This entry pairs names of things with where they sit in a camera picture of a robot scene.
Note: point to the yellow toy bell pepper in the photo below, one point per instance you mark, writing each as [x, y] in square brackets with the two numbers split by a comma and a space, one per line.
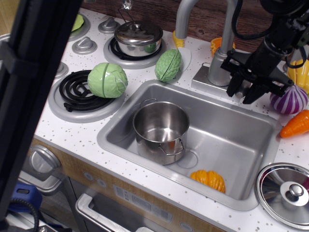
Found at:
[300, 76]

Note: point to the blue clamp tool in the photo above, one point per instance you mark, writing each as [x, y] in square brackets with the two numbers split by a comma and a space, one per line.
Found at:
[23, 195]

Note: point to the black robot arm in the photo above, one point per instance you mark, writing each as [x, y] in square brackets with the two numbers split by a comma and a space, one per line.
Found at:
[289, 30]

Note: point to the yellow handled toy knife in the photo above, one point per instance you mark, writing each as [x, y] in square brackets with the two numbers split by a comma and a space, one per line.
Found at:
[185, 52]

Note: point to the green toy bitter melon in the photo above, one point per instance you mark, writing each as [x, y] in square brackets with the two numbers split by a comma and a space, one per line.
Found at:
[168, 65]

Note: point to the green toy cabbage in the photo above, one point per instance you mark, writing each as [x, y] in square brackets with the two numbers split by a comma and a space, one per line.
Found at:
[107, 80]

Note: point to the lidded steel pot on burner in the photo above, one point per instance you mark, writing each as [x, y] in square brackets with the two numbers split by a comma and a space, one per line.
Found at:
[138, 38]

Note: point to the wire whisk utensil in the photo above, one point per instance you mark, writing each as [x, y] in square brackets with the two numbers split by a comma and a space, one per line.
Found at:
[126, 6]

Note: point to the black foreground camera post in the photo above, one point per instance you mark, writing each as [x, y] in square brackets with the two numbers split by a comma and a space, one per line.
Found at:
[31, 58]

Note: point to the silver oven dial knob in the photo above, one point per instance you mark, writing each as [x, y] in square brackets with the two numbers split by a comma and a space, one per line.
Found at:
[42, 160]

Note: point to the grey stove knob rear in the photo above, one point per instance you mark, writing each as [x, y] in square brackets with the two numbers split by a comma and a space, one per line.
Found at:
[108, 26]

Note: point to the grey stove knob middle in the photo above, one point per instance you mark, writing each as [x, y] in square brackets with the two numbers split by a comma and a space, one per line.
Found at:
[84, 46]

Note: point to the silver faucet lever handle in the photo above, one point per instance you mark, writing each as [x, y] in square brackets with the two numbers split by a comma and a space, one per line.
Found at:
[243, 89]

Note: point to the black front coil burner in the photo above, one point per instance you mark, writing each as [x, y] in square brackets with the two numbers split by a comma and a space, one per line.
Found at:
[76, 93]

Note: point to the steel pot in sink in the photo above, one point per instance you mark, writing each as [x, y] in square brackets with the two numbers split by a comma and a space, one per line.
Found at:
[160, 129]

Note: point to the grey stove knob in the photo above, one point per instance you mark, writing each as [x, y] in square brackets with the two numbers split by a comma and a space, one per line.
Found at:
[84, 46]
[108, 26]
[62, 70]

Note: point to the orange toy carrot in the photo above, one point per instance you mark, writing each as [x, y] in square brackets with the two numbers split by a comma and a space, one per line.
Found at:
[298, 125]

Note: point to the silver toy faucet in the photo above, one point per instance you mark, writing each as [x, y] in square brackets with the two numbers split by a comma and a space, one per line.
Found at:
[212, 79]

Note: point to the orange toy pumpkin half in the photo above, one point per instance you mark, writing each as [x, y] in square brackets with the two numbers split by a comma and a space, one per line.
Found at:
[209, 178]

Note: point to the silver oven door handle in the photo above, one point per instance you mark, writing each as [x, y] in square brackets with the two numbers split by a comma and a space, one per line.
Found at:
[84, 208]

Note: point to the grey stove knob front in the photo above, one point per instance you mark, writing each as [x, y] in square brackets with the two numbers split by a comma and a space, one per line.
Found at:
[62, 70]

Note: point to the purple toy onion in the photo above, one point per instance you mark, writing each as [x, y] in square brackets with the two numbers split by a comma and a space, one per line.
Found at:
[293, 101]

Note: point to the orange toy fruit piece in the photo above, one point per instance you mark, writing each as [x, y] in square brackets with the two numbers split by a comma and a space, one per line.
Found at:
[215, 44]

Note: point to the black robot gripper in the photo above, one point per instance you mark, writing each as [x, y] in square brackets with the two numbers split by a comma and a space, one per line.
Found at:
[259, 68]

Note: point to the steel pot lid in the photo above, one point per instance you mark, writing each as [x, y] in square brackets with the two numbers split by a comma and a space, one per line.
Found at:
[283, 191]

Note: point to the grey toy sink basin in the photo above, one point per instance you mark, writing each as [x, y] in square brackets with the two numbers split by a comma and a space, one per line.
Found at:
[234, 142]

